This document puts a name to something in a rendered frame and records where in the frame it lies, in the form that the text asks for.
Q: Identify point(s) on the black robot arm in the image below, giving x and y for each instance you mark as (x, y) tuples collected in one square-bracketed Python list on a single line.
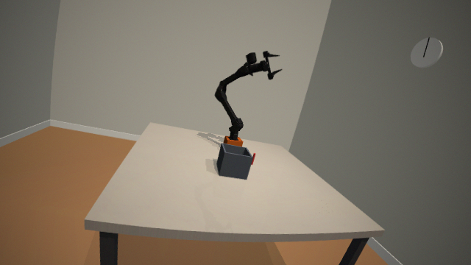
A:
[(220, 94)]

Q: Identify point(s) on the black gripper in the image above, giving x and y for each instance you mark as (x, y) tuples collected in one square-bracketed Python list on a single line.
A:
[(270, 75)]

